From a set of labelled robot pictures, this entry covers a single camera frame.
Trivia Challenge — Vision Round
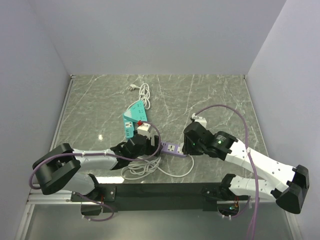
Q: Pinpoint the purple power strip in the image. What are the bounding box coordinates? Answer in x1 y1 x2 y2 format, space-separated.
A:
161 142 187 158

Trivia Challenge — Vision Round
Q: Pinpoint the teal triangular power strip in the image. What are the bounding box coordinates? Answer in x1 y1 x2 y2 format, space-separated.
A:
123 100 148 123

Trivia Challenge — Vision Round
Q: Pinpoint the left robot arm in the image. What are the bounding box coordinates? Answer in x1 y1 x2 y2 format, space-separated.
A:
29 133 162 201

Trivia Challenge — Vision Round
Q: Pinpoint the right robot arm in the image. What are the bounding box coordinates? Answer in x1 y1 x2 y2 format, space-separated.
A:
182 121 310 214

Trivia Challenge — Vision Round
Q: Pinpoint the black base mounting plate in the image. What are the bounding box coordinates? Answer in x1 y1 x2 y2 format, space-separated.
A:
69 182 241 214

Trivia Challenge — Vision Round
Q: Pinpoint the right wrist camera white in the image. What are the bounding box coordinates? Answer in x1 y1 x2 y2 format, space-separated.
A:
191 113 207 128

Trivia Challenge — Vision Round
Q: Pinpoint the white coiled teal strip cable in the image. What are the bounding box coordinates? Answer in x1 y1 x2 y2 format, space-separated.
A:
120 156 162 180

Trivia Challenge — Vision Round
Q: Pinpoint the white purple strip cable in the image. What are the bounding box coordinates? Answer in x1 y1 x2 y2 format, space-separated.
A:
157 154 195 178

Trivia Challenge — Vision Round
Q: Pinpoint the white coiled cable with plug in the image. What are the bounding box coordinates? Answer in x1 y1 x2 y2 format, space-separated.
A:
127 82 151 111

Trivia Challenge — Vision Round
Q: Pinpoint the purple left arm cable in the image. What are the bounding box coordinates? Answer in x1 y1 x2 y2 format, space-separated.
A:
29 122 163 222

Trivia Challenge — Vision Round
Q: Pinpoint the aluminium left edge rail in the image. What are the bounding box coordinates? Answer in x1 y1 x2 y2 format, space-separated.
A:
49 74 76 151

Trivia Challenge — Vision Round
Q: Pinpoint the aluminium front rail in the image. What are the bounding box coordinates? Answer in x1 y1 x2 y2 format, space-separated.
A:
14 188 76 238

